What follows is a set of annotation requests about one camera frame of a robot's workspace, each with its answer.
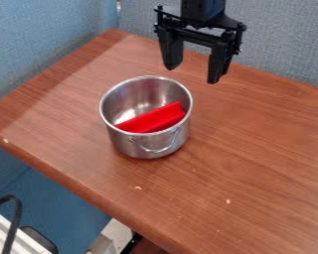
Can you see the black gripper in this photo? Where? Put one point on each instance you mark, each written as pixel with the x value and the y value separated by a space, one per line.
pixel 201 14

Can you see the stainless steel metal pot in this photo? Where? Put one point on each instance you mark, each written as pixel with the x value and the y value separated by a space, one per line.
pixel 130 99

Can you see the red rectangular block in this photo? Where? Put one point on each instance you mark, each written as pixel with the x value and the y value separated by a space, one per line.
pixel 155 120

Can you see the black table leg bracket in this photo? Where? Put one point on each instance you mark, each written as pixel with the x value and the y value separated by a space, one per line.
pixel 131 244

